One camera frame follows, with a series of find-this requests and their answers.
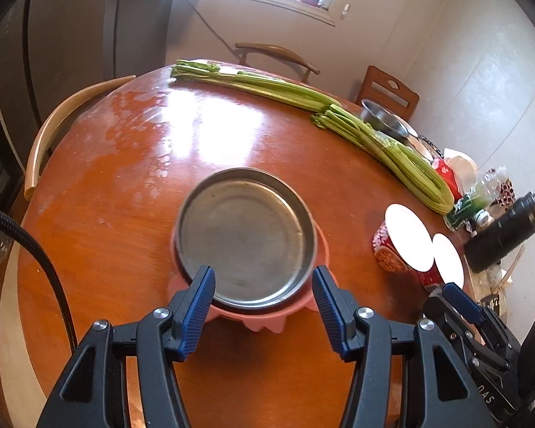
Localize light wooden chair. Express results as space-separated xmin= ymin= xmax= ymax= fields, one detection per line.
xmin=24 ymin=76 xmax=137 ymax=200

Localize pink plastic plate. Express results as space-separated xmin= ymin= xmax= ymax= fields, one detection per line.
xmin=168 ymin=223 xmax=333 ymax=334

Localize red snack packet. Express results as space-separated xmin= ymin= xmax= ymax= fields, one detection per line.
xmin=430 ymin=157 xmax=464 ymax=201

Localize white plastic bag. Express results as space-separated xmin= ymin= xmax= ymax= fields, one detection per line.
xmin=443 ymin=154 xmax=479 ymax=188

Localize red patterned bag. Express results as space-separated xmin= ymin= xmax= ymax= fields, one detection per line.
xmin=486 ymin=178 xmax=515 ymax=208

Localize thin celery bunch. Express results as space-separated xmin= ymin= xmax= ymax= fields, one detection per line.
xmin=170 ymin=59 xmax=335 ymax=110

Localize curved dark wooden chair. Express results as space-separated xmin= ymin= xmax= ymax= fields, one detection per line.
xmin=235 ymin=43 xmax=321 ymax=83

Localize wooden tongs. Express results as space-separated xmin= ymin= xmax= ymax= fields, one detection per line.
xmin=499 ymin=245 xmax=524 ymax=290

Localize red instant noodle bowl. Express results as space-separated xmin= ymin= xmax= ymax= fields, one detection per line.
xmin=417 ymin=233 xmax=465 ymax=294
xmin=372 ymin=204 xmax=435 ymax=274

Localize black thermos flask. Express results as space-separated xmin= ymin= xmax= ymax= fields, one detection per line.
xmin=464 ymin=189 xmax=535 ymax=274

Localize round metal pan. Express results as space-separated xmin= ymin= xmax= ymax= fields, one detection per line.
xmin=175 ymin=167 xmax=316 ymax=308

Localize brown wooden chair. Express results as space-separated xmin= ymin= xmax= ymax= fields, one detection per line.
xmin=356 ymin=65 xmax=420 ymax=122

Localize grey refrigerator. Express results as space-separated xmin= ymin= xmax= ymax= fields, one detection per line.
xmin=0 ymin=0 xmax=174 ymax=174

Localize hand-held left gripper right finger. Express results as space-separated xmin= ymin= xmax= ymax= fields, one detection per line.
xmin=312 ymin=265 xmax=486 ymax=428

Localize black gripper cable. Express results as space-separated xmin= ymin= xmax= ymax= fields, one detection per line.
xmin=0 ymin=203 xmax=78 ymax=348

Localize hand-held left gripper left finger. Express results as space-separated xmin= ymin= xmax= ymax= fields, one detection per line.
xmin=36 ymin=265 xmax=217 ymax=428

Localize small stainless steel bowl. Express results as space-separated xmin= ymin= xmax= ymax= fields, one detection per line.
xmin=360 ymin=99 xmax=411 ymax=141

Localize thick celery bunch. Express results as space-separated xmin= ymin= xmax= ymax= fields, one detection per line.
xmin=311 ymin=104 xmax=455 ymax=215

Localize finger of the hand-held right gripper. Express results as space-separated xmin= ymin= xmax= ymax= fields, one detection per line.
xmin=421 ymin=295 xmax=511 ymax=373
xmin=441 ymin=282 xmax=522 ymax=357

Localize clear bottle with green label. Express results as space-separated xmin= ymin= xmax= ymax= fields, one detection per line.
xmin=443 ymin=167 xmax=509 ymax=233

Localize wall cable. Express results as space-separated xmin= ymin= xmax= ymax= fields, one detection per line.
xmin=178 ymin=0 xmax=246 ymax=61

